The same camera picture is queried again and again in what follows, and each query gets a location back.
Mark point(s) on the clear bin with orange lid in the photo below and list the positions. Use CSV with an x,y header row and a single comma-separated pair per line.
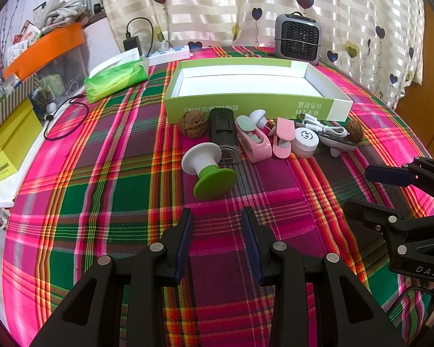
x,y
47,48

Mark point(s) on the green and white cardboard box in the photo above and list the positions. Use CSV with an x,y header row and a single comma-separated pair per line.
x,y
238,106

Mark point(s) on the yellow cardboard box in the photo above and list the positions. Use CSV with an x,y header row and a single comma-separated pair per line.
x,y
11,141

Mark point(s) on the black charger adapter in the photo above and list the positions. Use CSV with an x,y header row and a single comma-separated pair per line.
x,y
132,45

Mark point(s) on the brown walnut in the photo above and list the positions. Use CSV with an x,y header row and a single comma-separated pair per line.
x,y
354,132
193,124

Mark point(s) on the green tissue pack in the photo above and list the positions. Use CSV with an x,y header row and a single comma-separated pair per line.
x,y
112,79

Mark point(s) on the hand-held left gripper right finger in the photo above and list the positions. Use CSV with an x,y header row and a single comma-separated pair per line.
x,y
255,249

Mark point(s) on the pink clip with grey pad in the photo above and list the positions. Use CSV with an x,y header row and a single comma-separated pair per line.
x,y
255,148

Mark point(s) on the black bike light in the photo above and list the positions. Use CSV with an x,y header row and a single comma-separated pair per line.
x,y
222,126

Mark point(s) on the grey mini fan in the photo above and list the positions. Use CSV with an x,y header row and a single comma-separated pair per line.
x,y
298,38

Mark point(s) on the small white mushroom-shaped knob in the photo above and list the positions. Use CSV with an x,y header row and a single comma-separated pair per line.
x,y
259,117

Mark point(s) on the pile of colourful packets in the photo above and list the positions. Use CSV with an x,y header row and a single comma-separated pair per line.
x,y
21,39

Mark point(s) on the striped heart-print curtain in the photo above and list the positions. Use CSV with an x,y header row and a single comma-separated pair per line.
x,y
220,7

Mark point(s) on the plaid tablecloth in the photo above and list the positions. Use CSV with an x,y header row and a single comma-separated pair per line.
x,y
112,195

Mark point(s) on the white round jar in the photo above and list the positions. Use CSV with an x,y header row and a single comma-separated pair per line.
x,y
304,141

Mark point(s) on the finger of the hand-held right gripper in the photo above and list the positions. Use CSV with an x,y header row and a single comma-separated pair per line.
x,y
387,174
372,210

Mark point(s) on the small white ball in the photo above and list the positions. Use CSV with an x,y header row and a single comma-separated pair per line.
x,y
50,107

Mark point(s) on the green and white spool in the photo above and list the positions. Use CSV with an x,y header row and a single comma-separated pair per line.
x,y
211,180

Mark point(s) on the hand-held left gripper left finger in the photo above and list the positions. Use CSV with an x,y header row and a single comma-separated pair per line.
x,y
183,245

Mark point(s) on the white power strip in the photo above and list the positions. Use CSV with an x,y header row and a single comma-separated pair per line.
x,y
170,54

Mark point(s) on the white work gloves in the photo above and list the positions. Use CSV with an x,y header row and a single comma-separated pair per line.
x,y
63,12

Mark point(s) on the striped cardboard box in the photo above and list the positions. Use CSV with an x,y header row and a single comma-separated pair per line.
x,y
7,104

